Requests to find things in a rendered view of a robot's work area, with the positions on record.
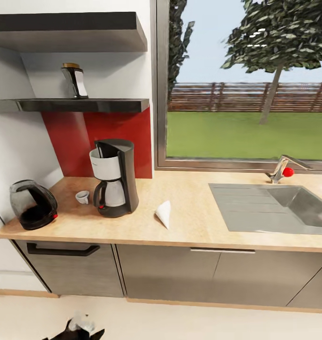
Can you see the coffee maker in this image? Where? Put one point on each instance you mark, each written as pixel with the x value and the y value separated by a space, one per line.
pixel 113 164

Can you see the coffee cup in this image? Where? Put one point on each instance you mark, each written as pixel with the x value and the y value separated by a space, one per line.
pixel 83 197

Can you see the fridge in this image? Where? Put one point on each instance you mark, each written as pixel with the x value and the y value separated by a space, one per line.
pixel 26 152

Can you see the cabinet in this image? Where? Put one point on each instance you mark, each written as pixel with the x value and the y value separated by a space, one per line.
pixel 216 275

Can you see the dishwasher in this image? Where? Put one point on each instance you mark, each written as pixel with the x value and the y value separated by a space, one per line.
pixel 75 268

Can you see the bottle of coffee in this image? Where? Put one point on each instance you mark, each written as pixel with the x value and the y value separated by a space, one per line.
pixel 74 77

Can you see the electric kettle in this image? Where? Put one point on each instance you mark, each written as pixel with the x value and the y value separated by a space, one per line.
pixel 33 204

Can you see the paper coffee filter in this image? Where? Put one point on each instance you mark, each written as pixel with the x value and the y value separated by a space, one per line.
pixel 163 212

